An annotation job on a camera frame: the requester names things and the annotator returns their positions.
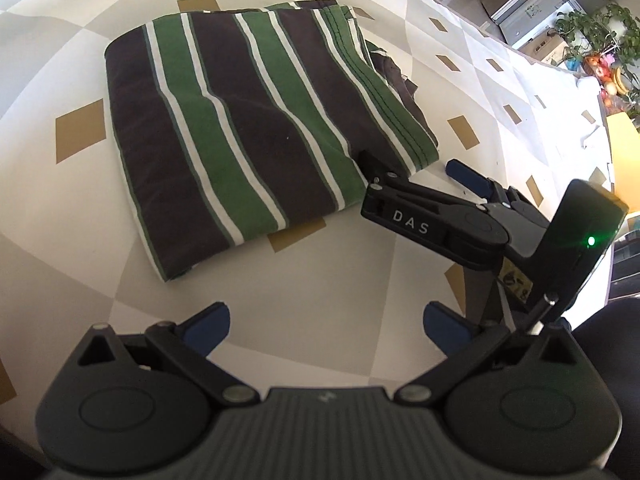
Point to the yellow board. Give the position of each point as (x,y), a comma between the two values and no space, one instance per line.
(622,160)

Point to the pile of fruit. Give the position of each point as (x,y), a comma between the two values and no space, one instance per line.
(612,77)

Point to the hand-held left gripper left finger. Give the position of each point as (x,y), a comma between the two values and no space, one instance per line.
(212,322)

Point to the green brown striped t-shirt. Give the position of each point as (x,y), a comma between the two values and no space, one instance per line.
(225,135)

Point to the diamond patterned table cover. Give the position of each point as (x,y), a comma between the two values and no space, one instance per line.
(300,310)

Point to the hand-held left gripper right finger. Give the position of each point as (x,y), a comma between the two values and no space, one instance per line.
(445,332)

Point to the cardboard box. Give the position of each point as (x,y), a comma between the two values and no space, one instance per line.
(550,50)

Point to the potted green plant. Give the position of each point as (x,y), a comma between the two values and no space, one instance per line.
(600,30)

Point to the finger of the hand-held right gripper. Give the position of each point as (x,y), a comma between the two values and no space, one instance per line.
(470,177)
(380,167)

